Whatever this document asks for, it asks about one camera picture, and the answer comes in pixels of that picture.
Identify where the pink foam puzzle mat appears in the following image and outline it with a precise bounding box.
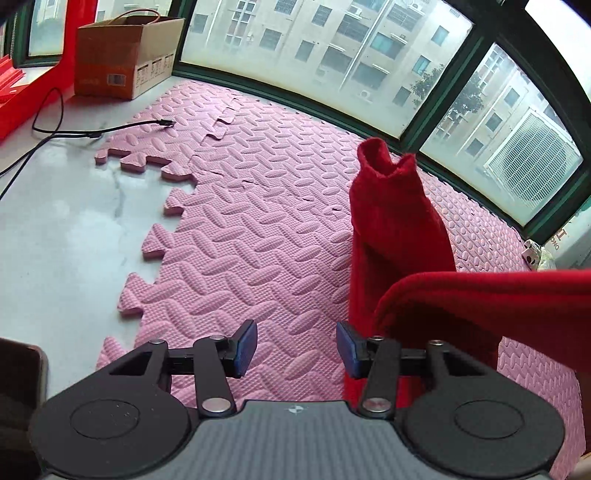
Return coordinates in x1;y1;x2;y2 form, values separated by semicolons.
95;78;586;480

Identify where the green window frame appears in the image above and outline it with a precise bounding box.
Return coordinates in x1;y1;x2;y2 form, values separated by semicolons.
10;0;591;241

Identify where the outdoor air conditioner unit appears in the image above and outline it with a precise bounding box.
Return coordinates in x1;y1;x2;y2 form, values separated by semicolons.
484;107;583;204

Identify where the black cable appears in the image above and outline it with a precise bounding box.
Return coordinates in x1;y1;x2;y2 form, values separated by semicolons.
0;88;175;200

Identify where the red plastic board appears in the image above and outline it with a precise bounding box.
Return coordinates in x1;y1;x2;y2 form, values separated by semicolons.
0;0;100;145

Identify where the red fleece garment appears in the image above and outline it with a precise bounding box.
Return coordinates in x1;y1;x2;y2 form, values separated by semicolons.
342;137;591;409

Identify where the brown cardboard box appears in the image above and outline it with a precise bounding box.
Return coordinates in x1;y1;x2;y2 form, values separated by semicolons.
74;9;186;100

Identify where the dark phone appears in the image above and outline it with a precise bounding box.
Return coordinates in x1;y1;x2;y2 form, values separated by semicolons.
0;338;49;480

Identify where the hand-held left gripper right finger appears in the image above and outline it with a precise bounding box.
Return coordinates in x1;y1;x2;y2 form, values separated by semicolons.
336;321;497;420

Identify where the white patterned bag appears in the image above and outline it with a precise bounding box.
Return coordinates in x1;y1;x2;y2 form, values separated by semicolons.
522;239;559;273

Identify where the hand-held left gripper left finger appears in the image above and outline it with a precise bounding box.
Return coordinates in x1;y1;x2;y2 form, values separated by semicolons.
98;319;258;418

